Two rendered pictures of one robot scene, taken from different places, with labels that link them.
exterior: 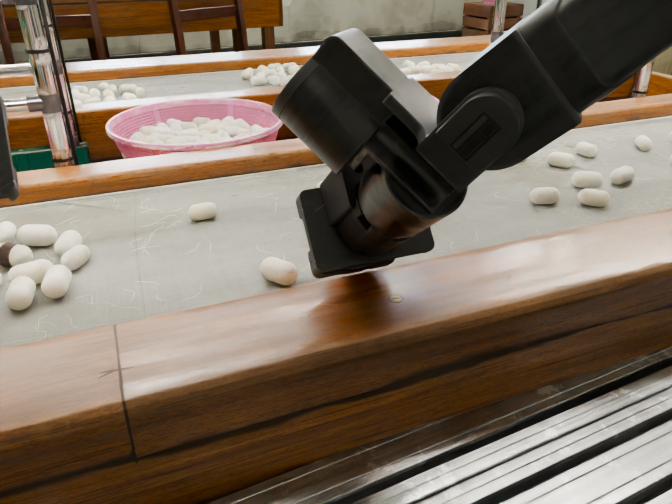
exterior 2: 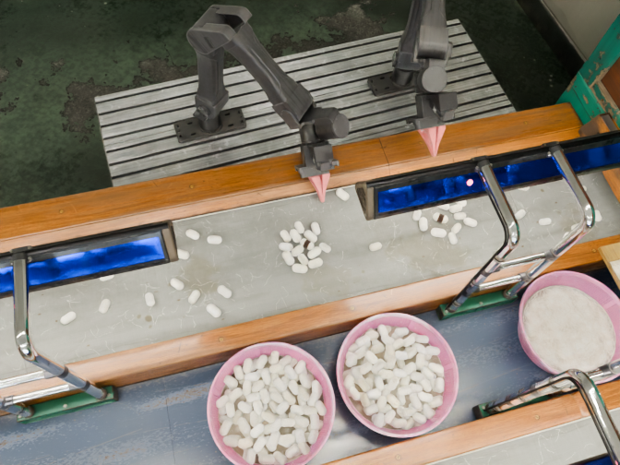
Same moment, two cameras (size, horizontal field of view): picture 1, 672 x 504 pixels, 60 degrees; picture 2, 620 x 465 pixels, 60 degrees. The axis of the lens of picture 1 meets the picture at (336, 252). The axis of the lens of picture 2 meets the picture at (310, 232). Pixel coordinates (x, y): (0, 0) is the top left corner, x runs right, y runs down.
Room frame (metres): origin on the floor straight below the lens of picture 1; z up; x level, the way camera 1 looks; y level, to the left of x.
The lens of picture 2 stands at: (1.15, -0.01, 1.93)
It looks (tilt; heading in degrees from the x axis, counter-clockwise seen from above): 64 degrees down; 181
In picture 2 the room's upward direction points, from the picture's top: 7 degrees clockwise
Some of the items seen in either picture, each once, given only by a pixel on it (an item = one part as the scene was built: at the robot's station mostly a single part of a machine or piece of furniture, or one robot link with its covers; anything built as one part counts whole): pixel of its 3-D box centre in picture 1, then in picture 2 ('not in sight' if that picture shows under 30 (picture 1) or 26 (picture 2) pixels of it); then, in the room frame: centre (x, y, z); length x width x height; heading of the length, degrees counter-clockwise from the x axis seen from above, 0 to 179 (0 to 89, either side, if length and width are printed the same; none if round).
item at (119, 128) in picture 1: (200, 148); (393, 375); (0.88, 0.21, 0.72); 0.27 x 0.27 x 0.10
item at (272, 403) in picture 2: not in sight; (272, 408); (0.99, -0.04, 0.72); 0.24 x 0.24 x 0.06
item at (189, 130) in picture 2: not in sight; (208, 117); (0.24, -0.35, 0.71); 0.20 x 0.07 x 0.08; 116
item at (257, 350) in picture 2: not in sight; (271, 408); (0.99, -0.04, 0.72); 0.27 x 0.27 x 0.10
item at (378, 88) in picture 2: not in sight; (402, 72); (-0.03, 0.19, 0.71); 0.20 x 0.07 x 0.08; 116
